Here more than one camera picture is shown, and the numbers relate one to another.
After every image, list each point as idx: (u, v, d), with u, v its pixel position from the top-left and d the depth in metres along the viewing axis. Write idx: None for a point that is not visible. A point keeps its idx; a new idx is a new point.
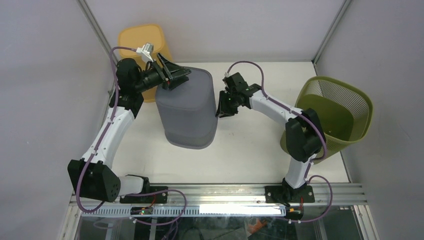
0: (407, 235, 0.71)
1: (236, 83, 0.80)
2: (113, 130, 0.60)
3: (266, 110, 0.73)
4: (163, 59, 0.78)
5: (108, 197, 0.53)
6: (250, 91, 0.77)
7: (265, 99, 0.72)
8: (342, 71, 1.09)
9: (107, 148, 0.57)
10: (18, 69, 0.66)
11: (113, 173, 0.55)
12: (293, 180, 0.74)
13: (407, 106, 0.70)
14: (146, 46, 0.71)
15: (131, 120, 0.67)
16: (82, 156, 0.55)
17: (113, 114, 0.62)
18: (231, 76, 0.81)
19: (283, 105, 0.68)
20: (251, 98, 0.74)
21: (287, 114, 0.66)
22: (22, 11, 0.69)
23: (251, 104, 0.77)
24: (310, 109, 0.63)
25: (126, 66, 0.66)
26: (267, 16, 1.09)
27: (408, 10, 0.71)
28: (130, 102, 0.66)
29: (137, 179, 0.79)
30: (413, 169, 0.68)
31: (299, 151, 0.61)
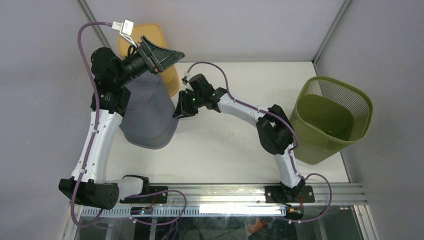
0: (406, 235, 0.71)
1: (202, 87, 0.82)
2: (99, 142, 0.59)
3: (235, 111, 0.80)
4: (149, 42, 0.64)
5: (106, 207, 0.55)
6: (217, 96, 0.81)
7: (232, 102, 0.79)
8: (342, 71, 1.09)
9: (96, 164, 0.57)
10: (18, 69, 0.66)
11: (107, 185, 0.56)
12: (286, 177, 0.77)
13: (407, 106, 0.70)
14: (125, 23, 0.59)
15: (118, 120, 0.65)
16: (72, 175, 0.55)
17: (97, 122, 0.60)
18: (195, 80, 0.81)
19: (251, 106, 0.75)
20: (219, 103, 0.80)
21: (256, 113, 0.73)
22: (22, 11, 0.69)
23: (219, 107, 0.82)
24: (274, 105, 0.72)
25: (103, 61, 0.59)
26: (267, 16, 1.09)
27: (407, 10, 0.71)
28: (114, 103, 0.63)
29: (137, 179, 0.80)
30: (412, 170, 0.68)
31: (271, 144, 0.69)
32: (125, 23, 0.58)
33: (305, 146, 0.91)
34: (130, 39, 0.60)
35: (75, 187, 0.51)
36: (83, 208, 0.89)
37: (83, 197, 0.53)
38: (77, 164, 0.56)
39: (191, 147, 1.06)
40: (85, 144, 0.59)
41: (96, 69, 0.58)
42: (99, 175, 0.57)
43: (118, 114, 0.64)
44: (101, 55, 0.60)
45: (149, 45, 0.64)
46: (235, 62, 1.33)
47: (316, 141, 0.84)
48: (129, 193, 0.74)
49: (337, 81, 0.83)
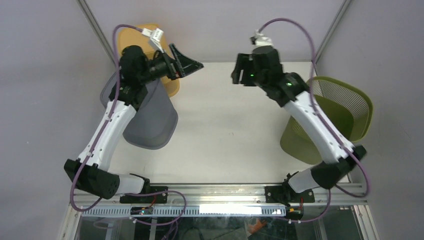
0: (406, 234, 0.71)
1: (272, 66, 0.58)
2: (110, 130, 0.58)
3: (306, 124, 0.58)
4: (174, 50, 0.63)
5: (104, 195, 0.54)
6: (293, 88, 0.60)
7: (311, 112, 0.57)
8: (342, 72, 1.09)
9: (102, 150, 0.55)
10: (18, 68, 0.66)
11: (109, 173, 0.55)
12: (298, 185, 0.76)
13: (407, 106, 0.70)
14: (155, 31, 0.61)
15: (131, 113, 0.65)
16: (78, 157, 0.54)
17: (111, 111, 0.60)
18: (266, 55, 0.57)
19: (334, 134, 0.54)
20: (294, 104, 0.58)
21: (337, 148, 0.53)
22: (22, 11, 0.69)
23: (286, 106, 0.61)
24: (359, 146, 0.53)
25: (131, 54, 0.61)
26: (267, 16, 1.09)
27: (407, 10, 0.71)
28: (130, 96, 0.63)
29: (138, 178, 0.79)
30: (413, 169, 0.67)
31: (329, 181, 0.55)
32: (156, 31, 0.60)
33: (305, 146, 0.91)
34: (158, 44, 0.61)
35: (79, 169, 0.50)
36: (83, 208, 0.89)
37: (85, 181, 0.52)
38: (85, 147, 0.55)
39: (191, 147, 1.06)
40: (96, 129, 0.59)
41: (124, 61, 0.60)
42: (104, 161, 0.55)
43: (132, 107, 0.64)
44: (132, 51, 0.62)
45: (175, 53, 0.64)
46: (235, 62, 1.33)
47: None
48: (127, 191, 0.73)
49: (336, 81, 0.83)
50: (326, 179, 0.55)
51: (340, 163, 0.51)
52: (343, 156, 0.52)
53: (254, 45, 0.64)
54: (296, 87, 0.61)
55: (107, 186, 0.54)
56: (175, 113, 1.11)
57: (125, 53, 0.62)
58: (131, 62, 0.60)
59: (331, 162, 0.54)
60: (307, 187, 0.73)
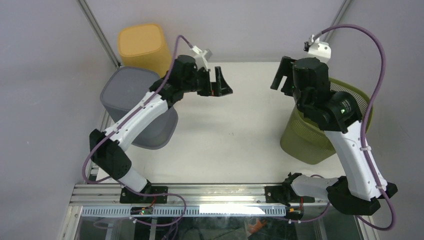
0: (406, 235, 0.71)
1: (318, 81, 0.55)
2: (140, 115, 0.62)
3: (348, 157, 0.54)
4: (219, 73, 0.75)
5: (114, 174, 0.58)
6: (345, 115, 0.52)
7: (358, 148, 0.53)
8: (342, 71, 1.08)
9: (128, 131, 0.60)
10: (17, 69, 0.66)
11: (126, 155, 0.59)
12: (300, 189, 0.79)
13: (407, 105, 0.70)
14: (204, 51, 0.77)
15: (163, 109, 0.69)
16: (105, 130, 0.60)
17: (148, 100, 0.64)
18: (315, 70, 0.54)
19: (374, 173, 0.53)
20: (343, 136, 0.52)
21: (373, 188, 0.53)
22: (22, 11, 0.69)
23: (332, 132, 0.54)
24: (392, 185, 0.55)
25: (187, 60, 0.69)
26: (267, 15, 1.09)
27: (408, 10, 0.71)
28: (169, 93, 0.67)
29: (143, 178, 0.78)
30: (413, 169, 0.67)
31: (351, 210, 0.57)
32: (204, 51, 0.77)
33: (305, 145, 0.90)
34: (205, 61, 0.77)
35: (103, 140, 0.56)
36: (84, 208, 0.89)
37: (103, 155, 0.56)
38: (115, 124, 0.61)
39: (191, 147, 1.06)
40: (129, 112, 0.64)
41: (181, 62, 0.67)
42: (125, 141, 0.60)
43: (166, 103, 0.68)
44: (188, 58, 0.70)
45: (219, 75, 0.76)
46: (235, 62, 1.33)
47: (317, 141, 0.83)
48: (129, 185, 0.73)
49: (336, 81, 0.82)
50: (348, 207, 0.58)
51: (372, 205, 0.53)
52: (376, 196, 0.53)
53: (307, 51, 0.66)
54: (347, 115, 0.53)
55: (118, 167, 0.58)
56: (175, 114, 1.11)
57: (181, 58, 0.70)
58: (185, 64, 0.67)
59: (361, 198, 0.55)
60: (308, 194, 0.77)
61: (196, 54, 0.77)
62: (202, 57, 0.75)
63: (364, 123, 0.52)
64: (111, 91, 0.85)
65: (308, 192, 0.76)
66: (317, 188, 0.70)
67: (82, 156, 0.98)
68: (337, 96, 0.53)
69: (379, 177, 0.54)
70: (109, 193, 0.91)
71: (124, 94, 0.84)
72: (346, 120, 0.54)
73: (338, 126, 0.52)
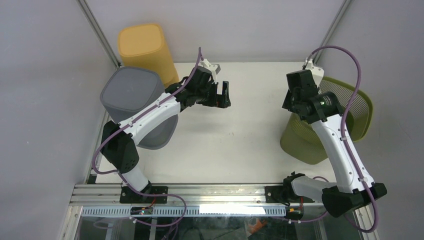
0: (405, 235, 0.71)
1: (303, 84, 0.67)
2: (154, 114, 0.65)
3: (331, 148, 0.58)
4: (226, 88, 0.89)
5: (120, 168, 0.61)
6: (325, 107, 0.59)
7: (339, 138, 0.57)
8: (342, 71, 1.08)
9: (141, 126, 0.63)
10: (16, 69, 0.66)
11: (135, 151, 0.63)
12: (300, 189, 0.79)
13: (407, 106, 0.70)
14: (214, 66, 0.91)
15: (175, 111, 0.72)
16: (120, 122, 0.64)
17: (163, 100, 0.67)
18: (300, 73, 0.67)
19: (356, 165, 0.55)
20: (323, 124, 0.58)
21: (355, 179, 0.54)
22: (22, 11, 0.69)
23: (314, 122, 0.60)
24: (381, 184, 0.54)
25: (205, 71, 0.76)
26: (267, 15, 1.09)
27: (408, 11, 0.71)
28: (184, 97, 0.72)
29: (144, 178, 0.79)
30: (413, 169, 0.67)
31: (338, 208, 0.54)
32: (214, 66, 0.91)
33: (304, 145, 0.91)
34: (214, 75, 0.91)
35: (117, 131, 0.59)
36: (84, 208, 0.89)
37: (112, 146, 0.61)
38: (130, 117, 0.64)
39: (191, 147, 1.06)
40: (145, 108, 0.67)
41: (199, 71, 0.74)
42: (138, 136, 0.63)
43: (179, 105, 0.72)
44: (205, 69, 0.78)
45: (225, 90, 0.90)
46: (235, 62, 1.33)
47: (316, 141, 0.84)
48: (132, 183, 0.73)
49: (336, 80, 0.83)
50: (334, 205, 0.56)
51: (354, 196, 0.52)
52: (359, 189, 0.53)
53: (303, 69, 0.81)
54: (330, 109, 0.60)
55: (125, 161, 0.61)
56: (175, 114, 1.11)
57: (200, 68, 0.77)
58: (203, 74, 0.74)
59: (345, 192, 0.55)
60: (305, 195, 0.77)
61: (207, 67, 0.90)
62: (213, 71, 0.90)
63: (343, 115, 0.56)
64: (112, 91, 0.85)
65: (306, 193, 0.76)
66: (315, 190, 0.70)
67: (82, 156, 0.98)
68: (320, 94, 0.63)
69: (363, 171, 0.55)
70: (109, 193, 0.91)
71: (124, 94, 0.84)
72: (328, 112, 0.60)
73: (317, 115, 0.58)
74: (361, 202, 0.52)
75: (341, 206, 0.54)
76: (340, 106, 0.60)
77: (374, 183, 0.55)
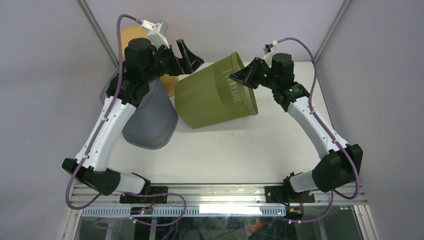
0: (404, 235, 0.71)
1: (284, 74, 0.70)
2: (106, 130, 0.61)
3: (304, 123, 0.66)
4: (184, 47, 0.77)
5: (102, 192, 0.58)
6: (294, 94, 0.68)
7: (309, 112, 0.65)
8: (341, 71, 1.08)
9: (98, 152, 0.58)
10: (16, 70, 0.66)
11: (105, 173, 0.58)
12: (296, 184, 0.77)
13: (408, 106, 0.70)
14: (158, 24, 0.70)
15: (129, 113, 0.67)
16: (75, 157, 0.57)
17: (108, 111, 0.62)
18: (282, 64, 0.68)
19: (327, 130, 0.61)
20: (293, 104, 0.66)
21: (329, 142, 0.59)
22: (22, 11, 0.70)
23: (288, 108, 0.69)
24: (355, 144, 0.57)
25: (137, 47, 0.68)
26: (267, 14, 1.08)
27: (409, 10, 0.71)
28: (129, 93, 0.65)
29: (139, 178, 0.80)
30: (413, 169, 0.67)
31: (322, 182, 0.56)
32: (158, 25, 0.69)
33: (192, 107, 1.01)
34: (162, 37, 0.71)
35: (76, 170, 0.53)
36: (84, 208, 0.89)
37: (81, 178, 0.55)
38: (82, 148, 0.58)
39: (191, 147, 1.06)
40: (93, 129, 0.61)
41: (132, 52, 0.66)
42: (101, 163, 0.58)
43: (130, 104, 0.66)
44: (140, 44, 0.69)
45: (184, 50, 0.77)
46: None
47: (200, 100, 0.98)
48: (128, 189, 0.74)
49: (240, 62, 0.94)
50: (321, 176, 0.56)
51: (331, 155, 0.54)
52: (334, 149, 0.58)
53: (269, 51, 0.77)
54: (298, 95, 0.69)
55: (106, 184, 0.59)
56: (175, 114, 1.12)
57: (131, 45, 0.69)
58: (138, 52, 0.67)
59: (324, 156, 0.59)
60: (302, 188, 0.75)
61: (150, 30, 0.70)
62: (157, 34, 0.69)
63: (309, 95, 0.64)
64: None
65: (302, 185, 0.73)
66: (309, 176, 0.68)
67: None
68: (294, 85, 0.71)
69: (336, 136, 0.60)
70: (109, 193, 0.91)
71: None
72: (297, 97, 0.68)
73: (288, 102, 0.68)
74: (340, 162, 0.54)
75: (325, 180, 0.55)
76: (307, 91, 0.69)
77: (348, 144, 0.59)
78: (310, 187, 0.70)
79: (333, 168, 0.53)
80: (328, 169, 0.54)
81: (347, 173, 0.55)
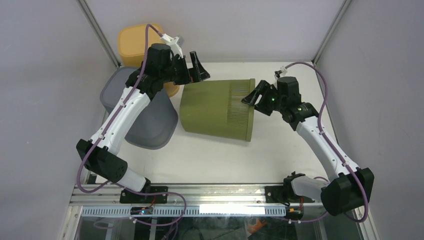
0: (403, 235, 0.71)
1: (289, 94, 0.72)
2: (123, 114, 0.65)
3: (313, 143, 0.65)
4: (196, 58, 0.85)
5: (110, 179, 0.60)
6: (303, 113, 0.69)
7: (318, 132, 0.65)
8: (341, 71, 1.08)
9: (114, 134, 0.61)
10: (16, 69, 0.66)
11: (117, 158, 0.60)
12: (297, 185, 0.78)
13: (408, 105, 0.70)
14: (176, 38, 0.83)
15: (145, 104, 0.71)
16: (91, 138, 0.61)
17: (127, 98, 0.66)
18: (287, 84, 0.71)
19: (337, 152, 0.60)
20: (302, 124, 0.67)
21: (339, 166, 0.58)
22: (21, 11, 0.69)
23: (297, 126, 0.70)
24: (367, 169, 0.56)
25: (160, 47, 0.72)
26: (267, 14, 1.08)
27: (409, 10, 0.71)
28: (147, 85, 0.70)
29: (141, 178, 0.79)
30: (414, 169, 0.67)
31: (331, 207, 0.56)
32: (176, 39, 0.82)
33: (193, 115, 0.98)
34: (179, 49, 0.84)
35: (91, 149, 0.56)
36: (84, 208, 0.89)
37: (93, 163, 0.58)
38: (99, 130, 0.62)
39: (191, 147, 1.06)
40: (111, 114, 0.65)
41: (155, 51, 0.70)
42: (114, 145, 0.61)
43: (147, 96, 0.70)
44: (163, 46, 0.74)
45: (196, 60, 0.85)
46: (235, 62, 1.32)
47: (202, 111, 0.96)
48: (128, 187, 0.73)
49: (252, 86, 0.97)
50: (330, 200, 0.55)
51: (340, 179, 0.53)
52: (344, 173, 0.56)
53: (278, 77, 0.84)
54: (307, 113, 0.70)
55: (114, 171, 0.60)
56: (175, 114, 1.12)
57: (155, 46, 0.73)
58: (160, 52, 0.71)
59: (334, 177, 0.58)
60: (302, 191, 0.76)
61: (168, 42, 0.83)
62: (175, 44, 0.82)
63: (319, 116, 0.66)
64: (111, 92, 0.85)
65: (303, 189, 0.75)
66: (314, 189, 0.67)
67: None
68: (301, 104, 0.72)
69: (346, 158, 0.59)
70: (109, 193, 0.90)
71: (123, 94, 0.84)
72: (306, 116, 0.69)
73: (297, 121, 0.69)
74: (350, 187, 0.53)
75: (334, 205, 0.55)
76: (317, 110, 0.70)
77: (359, 168, 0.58)
78: (314, 197, 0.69)
79: (341, 196, 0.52)
80: (336, 194, 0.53)
81: (356, 197, 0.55)
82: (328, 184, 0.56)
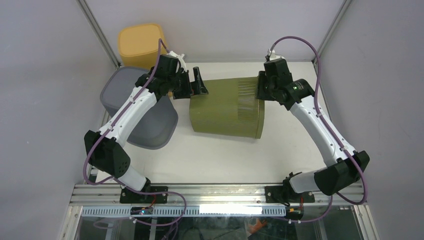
0: (403, 235, 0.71)
1: (279, 72, 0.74)
2: (133, 109, 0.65)
3: (309, 124, 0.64)
4: (198, 73, 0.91)
5: (114, 172, 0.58)
6: (298, 92, 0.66)
7: (315, 115, 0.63)
8: (340, 71, 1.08)
9: (122, 127, 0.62)
10: (16, 70, 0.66)
11: (123, 152, 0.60)
12: (297, 185, 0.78)
13: (407, 106, 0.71)
14: (181, 55, 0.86)
15: (152, 103, 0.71)
16: (99, 130, 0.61)
17: (136, 95, 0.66)
18: (275, 63, 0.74)
19: (336, 137, 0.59)
20: (298, 105, 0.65)
21: (337, 149, 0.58)
22: (21, 11, 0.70)
23: (292, 107, 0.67)
24: (363, 152, 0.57)
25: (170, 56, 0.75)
26: (267, 13, 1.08)
27: (409, 10, 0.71)
28: (156, 86, 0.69)
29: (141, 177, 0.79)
30: (413, 169, 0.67)
31: (329, 191, 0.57)
32: (181, 54, 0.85)
33: (205, 116, 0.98)
34: (184, 62, 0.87)
35: (99, 140, 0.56)
36: (84, 208, 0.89)
37: (100, 153, 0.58)
38: (107, 122, 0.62)
39: (191, 147, 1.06)
40: (120, 108, 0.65)
41: (166, 58, 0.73)
42: (121, 137, 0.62)
43: (154, 96, 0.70)
44: (171, 56, 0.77)
45: (197, 75, 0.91)
46: (235, 62, 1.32)
47: (213, 111, 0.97)
48: (129, 185, 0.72)
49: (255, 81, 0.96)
50: (327, 181, 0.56)
51: (339, 165, 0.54)
52: (342, 158, 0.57)
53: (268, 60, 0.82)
54: (303, 92, 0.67)
55: (118, 163, 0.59)
56: (175, 114, 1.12)
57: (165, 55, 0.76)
58: (170, 60, 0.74)
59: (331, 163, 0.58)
60: (302, 188, 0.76)
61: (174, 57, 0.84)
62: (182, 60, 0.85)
63: (314, 95, 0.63)
64: (111, 92, 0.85)
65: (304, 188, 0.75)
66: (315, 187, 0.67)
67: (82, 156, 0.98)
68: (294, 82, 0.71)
69: (343, 141, 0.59)
70: (109, 193, 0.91)
71: (123, 94, 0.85)
72: (301, 95, 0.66)
73: (292, 98, 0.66)
74: (346, 170, 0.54)
75: (330, 187, 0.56)
76: (312, 89, 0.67)
77: (356, 151, 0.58)
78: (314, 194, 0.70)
79: (339, 176, 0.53)
80: (333, 176, 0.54)
81: (352, 176, 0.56)
82: (326, 168, 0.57)
